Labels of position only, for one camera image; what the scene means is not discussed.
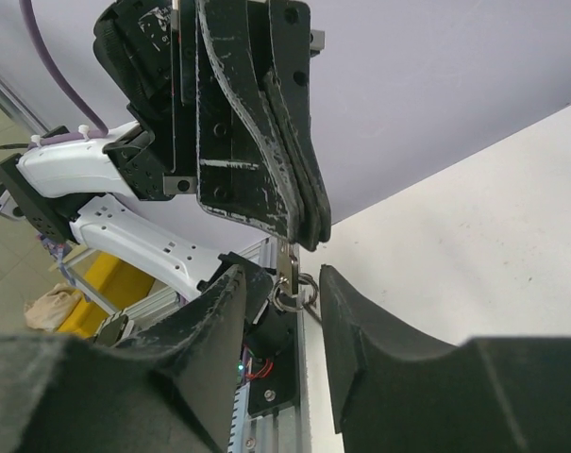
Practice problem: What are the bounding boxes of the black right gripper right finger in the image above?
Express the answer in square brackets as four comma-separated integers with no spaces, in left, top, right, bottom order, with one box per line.
[318,263,475,453]

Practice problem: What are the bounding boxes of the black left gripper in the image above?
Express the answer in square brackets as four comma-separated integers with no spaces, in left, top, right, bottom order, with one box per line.
[93,1,331,250]

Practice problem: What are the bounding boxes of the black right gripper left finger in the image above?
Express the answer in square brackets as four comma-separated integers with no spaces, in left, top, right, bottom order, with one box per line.
[115,265,246,452]

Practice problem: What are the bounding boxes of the silver key pair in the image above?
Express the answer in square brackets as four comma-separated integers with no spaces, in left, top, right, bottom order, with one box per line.
[269,240,319,313]

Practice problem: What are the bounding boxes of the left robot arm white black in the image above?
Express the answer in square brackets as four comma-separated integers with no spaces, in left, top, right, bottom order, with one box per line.
[0,1,331,295]

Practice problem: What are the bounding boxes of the yellow bin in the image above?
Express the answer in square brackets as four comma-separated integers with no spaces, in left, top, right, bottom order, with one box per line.
[57,252,156,338]

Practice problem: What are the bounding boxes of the beige cloth bag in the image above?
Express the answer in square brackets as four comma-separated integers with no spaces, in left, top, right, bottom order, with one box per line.
[24,283,82,332]

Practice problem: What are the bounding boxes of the white perforated cable duct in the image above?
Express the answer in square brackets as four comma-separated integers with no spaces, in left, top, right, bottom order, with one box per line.
[227,383,250,453]

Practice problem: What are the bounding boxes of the aluminium mounting rail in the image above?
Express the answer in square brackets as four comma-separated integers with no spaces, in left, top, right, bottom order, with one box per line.
[118,240,300,452]

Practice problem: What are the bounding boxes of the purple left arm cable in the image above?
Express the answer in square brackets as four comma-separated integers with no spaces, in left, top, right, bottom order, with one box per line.
[18,0,109,145]

